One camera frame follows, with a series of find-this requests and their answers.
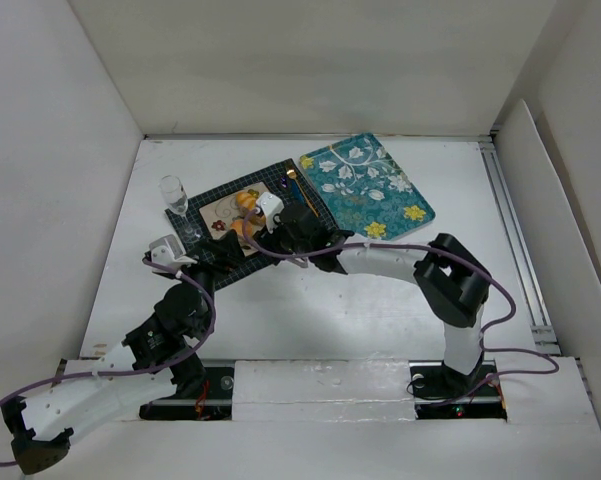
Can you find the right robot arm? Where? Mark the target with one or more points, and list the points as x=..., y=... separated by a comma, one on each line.
x=445, y=272

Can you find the round orange bread roll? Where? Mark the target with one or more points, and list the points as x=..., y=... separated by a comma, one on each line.
x=240, y=229

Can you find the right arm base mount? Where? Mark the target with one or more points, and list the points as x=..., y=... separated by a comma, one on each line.
x=455, y=400

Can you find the teal floral tray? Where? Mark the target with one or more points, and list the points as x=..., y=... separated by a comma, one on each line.
x=365, y=189

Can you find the square floral ceramic plate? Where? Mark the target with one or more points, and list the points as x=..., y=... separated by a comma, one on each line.
x=218, y=215

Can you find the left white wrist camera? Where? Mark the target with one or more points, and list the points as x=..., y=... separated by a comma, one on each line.
x=168, y=251

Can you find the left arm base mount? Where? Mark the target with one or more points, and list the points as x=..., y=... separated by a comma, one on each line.
x=211, y=401

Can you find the dark metallic spoon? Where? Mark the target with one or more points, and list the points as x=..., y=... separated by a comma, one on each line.
x=287, y=186

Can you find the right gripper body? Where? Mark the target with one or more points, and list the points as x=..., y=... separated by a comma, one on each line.
x=273, y=235

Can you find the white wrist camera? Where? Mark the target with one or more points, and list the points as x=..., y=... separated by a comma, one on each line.
x=269, y=207
x=168, y=251

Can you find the metal tongs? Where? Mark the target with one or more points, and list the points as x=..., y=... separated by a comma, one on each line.
x=277, y=257

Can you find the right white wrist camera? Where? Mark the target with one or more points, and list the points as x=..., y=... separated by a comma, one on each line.
x=269, y=207

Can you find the striped orange bread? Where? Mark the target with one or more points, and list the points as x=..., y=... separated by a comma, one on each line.
x=246, y=201

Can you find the blue knife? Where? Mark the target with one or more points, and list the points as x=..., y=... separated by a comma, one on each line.
x=302, y=197

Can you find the clear wine glass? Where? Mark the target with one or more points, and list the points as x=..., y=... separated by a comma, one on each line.
x=176, y=199

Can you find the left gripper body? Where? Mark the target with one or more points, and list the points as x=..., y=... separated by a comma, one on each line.
x=206, y=252

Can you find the aluminium frame rail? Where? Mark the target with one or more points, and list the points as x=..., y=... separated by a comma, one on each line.
x=534, y=305

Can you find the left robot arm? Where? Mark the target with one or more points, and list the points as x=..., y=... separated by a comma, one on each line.
x=155, y=360

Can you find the dark checked placemat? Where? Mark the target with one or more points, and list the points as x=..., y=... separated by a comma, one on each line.
x=270, y=177

